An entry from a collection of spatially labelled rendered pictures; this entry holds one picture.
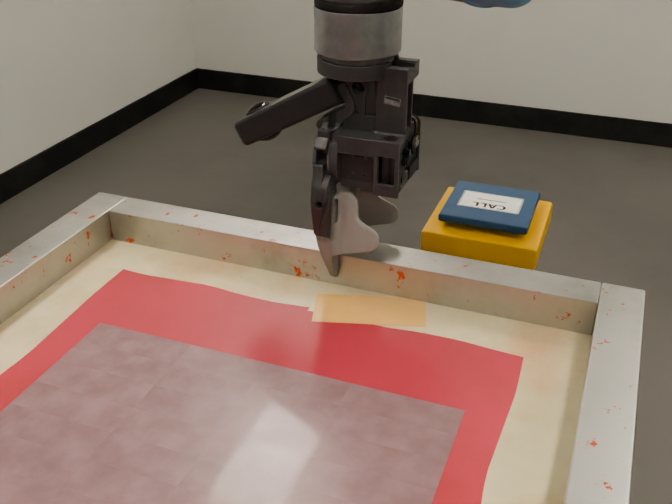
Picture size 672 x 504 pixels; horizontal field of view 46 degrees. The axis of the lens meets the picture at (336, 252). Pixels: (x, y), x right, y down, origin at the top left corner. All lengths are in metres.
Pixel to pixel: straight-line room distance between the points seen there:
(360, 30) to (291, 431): 0.32
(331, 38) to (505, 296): 0.28
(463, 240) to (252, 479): 0.41
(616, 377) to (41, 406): 0.45
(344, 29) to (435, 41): 3.31
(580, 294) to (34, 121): 2.97
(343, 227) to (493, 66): 3.23
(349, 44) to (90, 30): 3.12
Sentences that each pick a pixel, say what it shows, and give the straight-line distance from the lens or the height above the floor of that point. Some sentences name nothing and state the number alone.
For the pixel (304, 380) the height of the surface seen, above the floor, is 0.96.
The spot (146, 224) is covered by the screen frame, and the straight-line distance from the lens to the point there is 0.86.
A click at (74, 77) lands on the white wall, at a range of 3.68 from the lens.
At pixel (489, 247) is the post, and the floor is 0.95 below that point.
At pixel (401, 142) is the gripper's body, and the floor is 1.12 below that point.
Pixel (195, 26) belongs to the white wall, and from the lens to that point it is 4.47.
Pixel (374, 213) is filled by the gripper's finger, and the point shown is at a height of 1.02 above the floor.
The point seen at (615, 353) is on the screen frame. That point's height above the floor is 0.99.
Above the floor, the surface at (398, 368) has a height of 0.96.
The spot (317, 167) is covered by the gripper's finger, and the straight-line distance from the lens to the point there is 0.71.
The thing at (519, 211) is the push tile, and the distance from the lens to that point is 0.92.
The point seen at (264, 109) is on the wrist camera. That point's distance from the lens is 0.73.
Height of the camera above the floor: 1.37
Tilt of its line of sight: 29 degrees down
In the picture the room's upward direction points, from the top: straight up
